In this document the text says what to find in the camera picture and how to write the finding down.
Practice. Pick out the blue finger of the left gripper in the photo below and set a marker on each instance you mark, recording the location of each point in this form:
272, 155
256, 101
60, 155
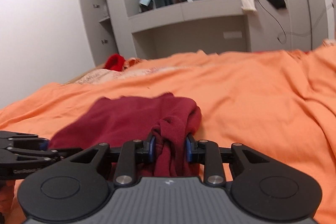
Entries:
11, 155
23, 141

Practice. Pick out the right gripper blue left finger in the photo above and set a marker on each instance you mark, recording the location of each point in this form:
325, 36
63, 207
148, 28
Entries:
129, 156

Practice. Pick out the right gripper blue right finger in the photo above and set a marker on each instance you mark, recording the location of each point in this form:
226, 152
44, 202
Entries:
211, 156

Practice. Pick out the dark red long-sleeve sweater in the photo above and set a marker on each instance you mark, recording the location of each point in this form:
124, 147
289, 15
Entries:
170, 119

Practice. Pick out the bright red cloth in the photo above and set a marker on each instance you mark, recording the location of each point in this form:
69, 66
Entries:
115, 63

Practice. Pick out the orange duvet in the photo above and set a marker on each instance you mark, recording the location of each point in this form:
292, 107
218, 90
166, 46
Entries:
281, 103

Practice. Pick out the open wardrobe door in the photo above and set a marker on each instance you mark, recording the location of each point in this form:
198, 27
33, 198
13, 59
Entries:
99, 29

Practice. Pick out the white wall socket plate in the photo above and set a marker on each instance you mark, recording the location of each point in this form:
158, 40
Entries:
233, 35

